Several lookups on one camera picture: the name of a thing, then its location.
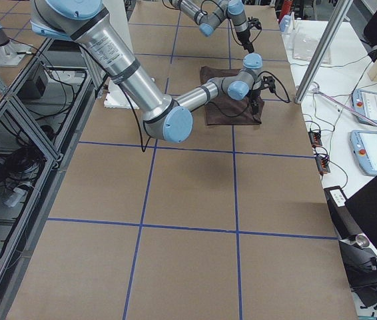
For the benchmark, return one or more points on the aluminium frame post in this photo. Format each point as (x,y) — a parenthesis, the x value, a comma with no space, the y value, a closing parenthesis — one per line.
(325,41)

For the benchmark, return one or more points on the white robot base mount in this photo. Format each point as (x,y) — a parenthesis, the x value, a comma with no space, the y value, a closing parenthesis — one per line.
(116,98)

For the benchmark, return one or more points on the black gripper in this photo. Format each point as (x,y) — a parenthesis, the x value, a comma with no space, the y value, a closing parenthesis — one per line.
(244,36)
(256,96)

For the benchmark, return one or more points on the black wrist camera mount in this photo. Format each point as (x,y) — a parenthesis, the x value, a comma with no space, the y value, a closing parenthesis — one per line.
(268,82)
(254,22)

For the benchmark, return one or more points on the far teach pendant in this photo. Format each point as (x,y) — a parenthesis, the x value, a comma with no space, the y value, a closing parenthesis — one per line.
(365,103)

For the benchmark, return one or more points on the teach pendant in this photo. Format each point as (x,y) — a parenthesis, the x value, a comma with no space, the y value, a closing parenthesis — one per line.
(365,103)
(364,145)

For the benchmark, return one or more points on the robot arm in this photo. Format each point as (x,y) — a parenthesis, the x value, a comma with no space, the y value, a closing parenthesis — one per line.
(209,22)
(87,23)

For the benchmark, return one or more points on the black box with label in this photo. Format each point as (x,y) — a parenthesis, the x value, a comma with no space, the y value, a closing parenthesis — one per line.
(340,215)

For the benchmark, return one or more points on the dark brown t-shirt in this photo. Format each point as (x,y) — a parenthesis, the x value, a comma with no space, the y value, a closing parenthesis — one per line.
(223,110)

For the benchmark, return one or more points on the near teach pendant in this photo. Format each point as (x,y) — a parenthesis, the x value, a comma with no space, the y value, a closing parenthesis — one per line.
(364,145)

